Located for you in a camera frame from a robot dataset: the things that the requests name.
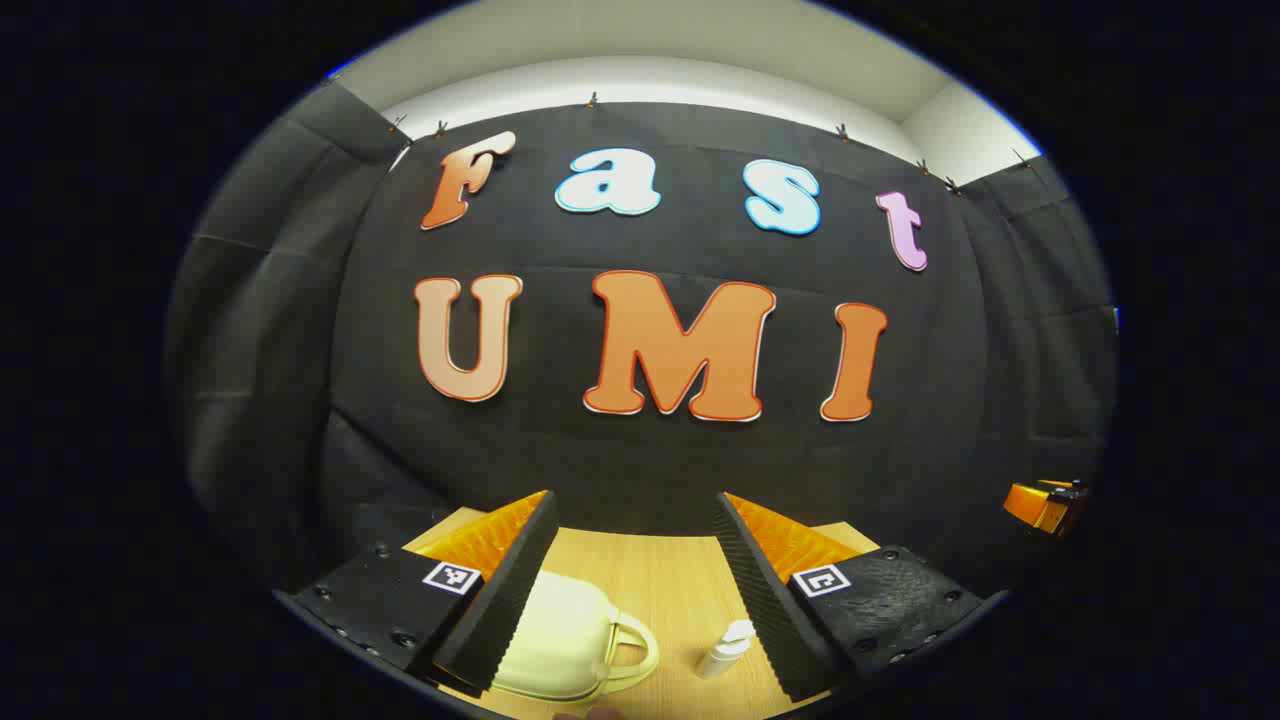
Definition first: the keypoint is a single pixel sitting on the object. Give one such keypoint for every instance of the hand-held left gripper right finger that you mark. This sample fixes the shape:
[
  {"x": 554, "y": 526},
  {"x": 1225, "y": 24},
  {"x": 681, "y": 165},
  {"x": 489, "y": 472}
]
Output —
[{"x": 760, "y": 600}]

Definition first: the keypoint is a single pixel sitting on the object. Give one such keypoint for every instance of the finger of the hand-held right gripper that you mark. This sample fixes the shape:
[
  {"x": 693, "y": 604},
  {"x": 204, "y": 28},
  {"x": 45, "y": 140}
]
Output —
[{"x": 1035, "y": 505}]

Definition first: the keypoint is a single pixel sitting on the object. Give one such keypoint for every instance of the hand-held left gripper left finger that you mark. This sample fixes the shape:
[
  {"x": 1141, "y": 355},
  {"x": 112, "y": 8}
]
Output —
[{"x": 510, "y": 590}]

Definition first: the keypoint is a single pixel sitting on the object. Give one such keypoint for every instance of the white pump bottle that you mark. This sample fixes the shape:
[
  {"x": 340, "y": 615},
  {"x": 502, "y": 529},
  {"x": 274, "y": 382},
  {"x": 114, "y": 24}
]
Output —
[{"x": 722, "y": 655}]

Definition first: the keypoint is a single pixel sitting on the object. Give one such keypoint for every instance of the cream yellow suitcase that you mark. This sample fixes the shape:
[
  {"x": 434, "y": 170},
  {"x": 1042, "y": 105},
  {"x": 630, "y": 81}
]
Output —
[{"x": 560, "y": 640}]

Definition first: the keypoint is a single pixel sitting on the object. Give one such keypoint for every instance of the row of small backdrop clips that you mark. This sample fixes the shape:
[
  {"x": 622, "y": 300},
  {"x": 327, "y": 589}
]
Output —
[{"x": 592, "y": 100}]

